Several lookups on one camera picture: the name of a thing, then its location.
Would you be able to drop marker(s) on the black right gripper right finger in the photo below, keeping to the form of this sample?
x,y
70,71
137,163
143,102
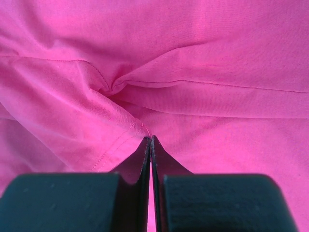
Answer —
x,y
188,202

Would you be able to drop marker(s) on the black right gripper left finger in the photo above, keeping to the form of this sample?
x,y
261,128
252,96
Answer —
x,y
116,201

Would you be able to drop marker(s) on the magenta pink t shirt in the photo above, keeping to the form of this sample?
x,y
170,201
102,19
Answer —
x,y
223,84

